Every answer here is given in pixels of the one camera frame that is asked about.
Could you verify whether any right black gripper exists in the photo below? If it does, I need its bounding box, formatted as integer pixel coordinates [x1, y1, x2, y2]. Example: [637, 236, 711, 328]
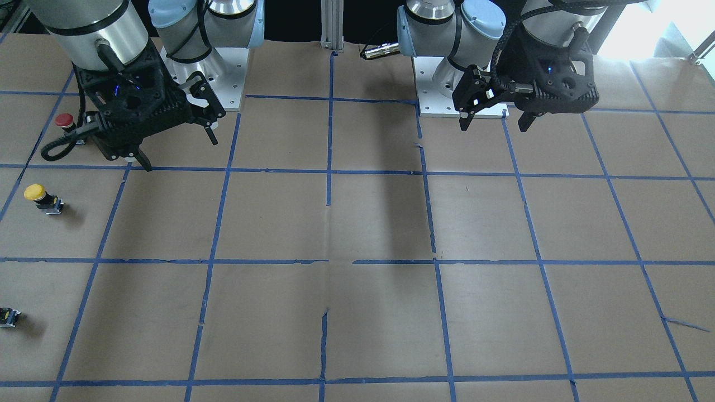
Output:
[78, 42, 226, 146]

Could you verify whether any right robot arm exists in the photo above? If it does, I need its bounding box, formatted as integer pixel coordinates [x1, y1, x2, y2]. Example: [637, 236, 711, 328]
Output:
[28, 1, 265, 171]

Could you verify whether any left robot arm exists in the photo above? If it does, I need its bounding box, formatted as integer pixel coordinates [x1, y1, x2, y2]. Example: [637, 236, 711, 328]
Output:
[397, 1, 627, 132]

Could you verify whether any aluminium frame post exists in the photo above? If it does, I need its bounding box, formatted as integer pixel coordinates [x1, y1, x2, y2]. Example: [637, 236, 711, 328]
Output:
[320, 0, 344, 52]

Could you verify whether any yellow push button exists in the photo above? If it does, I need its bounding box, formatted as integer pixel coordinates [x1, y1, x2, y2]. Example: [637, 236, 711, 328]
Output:
[23, 184, 64, 216]

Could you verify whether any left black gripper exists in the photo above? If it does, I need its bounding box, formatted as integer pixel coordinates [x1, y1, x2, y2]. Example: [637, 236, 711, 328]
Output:
[452, 25, 599, 132]

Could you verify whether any red push button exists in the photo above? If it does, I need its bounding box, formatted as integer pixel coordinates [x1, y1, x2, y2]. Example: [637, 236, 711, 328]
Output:
[54, 113, 82, 137]

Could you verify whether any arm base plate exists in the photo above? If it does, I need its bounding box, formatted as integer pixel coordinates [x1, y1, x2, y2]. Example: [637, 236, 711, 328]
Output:
[160, 47, 250, 112]
[414, 58, 509, 119]

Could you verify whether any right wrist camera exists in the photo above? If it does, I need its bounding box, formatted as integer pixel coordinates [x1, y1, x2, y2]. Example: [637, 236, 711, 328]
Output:
[89, 136, 153, 171]

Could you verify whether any green push button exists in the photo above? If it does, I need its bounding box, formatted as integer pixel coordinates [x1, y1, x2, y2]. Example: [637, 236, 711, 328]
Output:
[0, 307, 22, 328]

